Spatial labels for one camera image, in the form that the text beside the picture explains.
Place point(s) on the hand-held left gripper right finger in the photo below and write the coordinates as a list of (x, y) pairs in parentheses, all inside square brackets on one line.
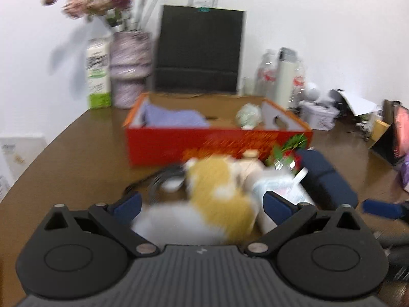
[(278, 206)]

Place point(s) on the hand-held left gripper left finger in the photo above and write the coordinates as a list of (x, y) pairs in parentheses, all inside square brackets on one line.
[(129, 206)]

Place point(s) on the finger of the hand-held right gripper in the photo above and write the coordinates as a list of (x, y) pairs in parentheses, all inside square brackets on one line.
[(382, 208)]

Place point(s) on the white wet wipes packet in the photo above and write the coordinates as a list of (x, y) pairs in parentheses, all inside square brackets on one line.
[(281, 185)]

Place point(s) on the white round lid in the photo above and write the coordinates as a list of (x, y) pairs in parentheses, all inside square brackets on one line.
[(172, 186)]

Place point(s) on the red artificial flower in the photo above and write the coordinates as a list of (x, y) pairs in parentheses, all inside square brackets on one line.
[(289, 160)]

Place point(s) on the cream cube box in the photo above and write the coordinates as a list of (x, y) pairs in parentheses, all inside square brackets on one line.
[(249, 166)]

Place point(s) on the navy glasses case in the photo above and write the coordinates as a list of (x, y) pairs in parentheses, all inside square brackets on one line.
[(326, 179)]

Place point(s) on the yellow white plush toy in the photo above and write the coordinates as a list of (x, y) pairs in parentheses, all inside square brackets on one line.
[(217, 204)]

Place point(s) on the red cardboard box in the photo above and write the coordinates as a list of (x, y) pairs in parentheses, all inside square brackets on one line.
[(159, 144)]

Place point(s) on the brown wooden desktop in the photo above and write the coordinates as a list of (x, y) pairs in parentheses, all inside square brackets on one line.
[(80, 153)]

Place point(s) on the purple packet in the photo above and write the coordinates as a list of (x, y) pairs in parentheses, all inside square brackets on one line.
[(405, 172)]

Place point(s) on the open dark laptop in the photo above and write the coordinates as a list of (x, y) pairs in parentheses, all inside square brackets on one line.
[(388, 144)]

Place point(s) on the small tan cardboard box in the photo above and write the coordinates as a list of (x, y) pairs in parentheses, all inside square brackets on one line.
[(380, 128)]

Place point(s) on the green white ball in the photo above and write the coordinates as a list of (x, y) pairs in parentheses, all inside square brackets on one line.
[(249, 115)]

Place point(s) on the white patterned canister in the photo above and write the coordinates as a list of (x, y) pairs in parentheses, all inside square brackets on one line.
[(319, 116)]

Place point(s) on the purple cloth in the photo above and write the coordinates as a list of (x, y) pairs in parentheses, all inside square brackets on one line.
[(179, 118)]

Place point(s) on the white paper sheets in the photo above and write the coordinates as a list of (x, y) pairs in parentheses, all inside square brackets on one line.
[(361, 104)]

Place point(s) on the small white robot lamp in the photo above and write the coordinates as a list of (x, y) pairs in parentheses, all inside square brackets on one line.
[(311, 91)]

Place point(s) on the clear glass cup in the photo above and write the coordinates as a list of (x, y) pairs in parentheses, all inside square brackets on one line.
[(248, 87)]

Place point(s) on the white thermos bottle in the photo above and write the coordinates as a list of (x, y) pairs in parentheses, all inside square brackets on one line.
[(284, 83)]

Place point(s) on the clear plastic water bottle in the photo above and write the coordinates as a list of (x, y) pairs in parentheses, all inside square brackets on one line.
[(300, 80), (265, 73)]

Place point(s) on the green white milk carton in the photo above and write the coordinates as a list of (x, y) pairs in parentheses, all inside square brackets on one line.
[(98, 80)]

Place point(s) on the purple patterned vase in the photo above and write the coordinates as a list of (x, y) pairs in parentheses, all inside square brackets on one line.
[(129, 70)]

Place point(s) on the black paper bag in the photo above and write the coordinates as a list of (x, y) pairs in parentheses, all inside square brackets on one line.
[(198, 48)]

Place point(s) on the dried pink flower bouquet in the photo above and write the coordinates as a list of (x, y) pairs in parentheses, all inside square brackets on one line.
[(118, 0)]

